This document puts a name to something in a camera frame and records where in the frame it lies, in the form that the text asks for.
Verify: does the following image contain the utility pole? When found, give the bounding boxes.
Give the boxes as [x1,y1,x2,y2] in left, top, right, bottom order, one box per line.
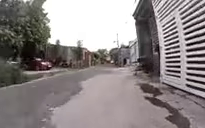
[113,32,122,67]

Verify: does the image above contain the grey building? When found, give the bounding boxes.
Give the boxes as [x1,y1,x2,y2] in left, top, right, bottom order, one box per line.
[109,46,132,67]

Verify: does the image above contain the grey asphalt road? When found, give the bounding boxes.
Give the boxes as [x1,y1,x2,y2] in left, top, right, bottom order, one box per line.
[0,64,178,128]

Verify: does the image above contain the red car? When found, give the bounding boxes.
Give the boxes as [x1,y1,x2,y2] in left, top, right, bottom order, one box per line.
[25,57,54,72]

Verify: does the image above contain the concrete pavement strip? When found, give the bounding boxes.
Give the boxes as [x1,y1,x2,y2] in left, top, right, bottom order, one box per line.
[133,66,205,128]

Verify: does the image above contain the white slatted gate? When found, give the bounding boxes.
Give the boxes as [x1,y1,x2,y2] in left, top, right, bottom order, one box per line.
[151,0,205,102]

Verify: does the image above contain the large green tree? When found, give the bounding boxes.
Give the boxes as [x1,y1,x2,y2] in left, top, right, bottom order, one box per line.
[0,0,52,61]

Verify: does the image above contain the green bushes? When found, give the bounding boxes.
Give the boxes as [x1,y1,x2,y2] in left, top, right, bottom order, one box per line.
[0,57,28,90]

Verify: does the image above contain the grey wall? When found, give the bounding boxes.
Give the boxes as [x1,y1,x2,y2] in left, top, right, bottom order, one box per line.
[44,43,93,69]

